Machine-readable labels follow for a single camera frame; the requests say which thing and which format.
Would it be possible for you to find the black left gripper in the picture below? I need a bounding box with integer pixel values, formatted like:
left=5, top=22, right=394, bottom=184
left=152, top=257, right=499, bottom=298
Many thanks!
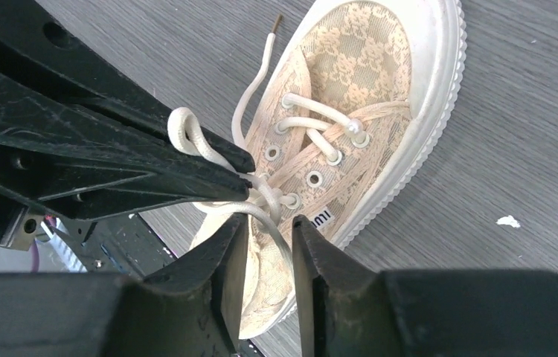
left=0, top=58, right=250, bottom=251

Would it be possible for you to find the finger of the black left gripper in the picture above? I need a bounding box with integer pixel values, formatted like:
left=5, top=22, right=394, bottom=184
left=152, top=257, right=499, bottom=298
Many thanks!
left=0, top=0, right=257, bottom=174

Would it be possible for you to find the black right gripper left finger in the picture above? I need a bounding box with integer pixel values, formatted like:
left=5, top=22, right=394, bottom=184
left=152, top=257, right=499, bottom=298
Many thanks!
left=0, top=213, right=248, bottom=356

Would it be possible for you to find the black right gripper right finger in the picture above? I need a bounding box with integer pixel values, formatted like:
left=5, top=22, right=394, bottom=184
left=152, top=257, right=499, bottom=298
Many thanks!
left=292, top=216, right=558, bottom=356

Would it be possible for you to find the beige sneaker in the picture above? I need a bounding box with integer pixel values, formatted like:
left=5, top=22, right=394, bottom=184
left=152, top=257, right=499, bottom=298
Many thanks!
left=193, top=1, right=466, bottom=339

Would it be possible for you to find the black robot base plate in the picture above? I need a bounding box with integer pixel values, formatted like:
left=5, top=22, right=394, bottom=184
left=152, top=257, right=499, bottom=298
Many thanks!
left=46, top=213, right=176, bottom=278

